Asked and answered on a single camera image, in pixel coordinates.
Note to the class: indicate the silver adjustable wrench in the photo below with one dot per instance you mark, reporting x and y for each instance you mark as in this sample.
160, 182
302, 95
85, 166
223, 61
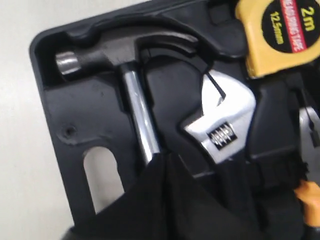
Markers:
228, 107

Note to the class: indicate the claw hammer black grip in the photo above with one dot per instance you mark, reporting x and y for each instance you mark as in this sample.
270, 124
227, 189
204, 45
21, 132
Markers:
122, 55

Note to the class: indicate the yellow tape measure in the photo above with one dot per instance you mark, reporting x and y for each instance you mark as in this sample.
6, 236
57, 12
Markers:
281, 34

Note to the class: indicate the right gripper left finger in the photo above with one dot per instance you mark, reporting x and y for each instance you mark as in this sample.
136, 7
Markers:
139, 214

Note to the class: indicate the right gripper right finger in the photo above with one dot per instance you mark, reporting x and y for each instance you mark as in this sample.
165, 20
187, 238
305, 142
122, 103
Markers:
193, 214

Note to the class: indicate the orange handled pliers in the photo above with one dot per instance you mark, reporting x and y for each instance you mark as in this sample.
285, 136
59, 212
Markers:
308, 191

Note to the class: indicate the black plastic tool case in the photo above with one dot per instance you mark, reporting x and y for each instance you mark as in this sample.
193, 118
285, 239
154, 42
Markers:
89, 116

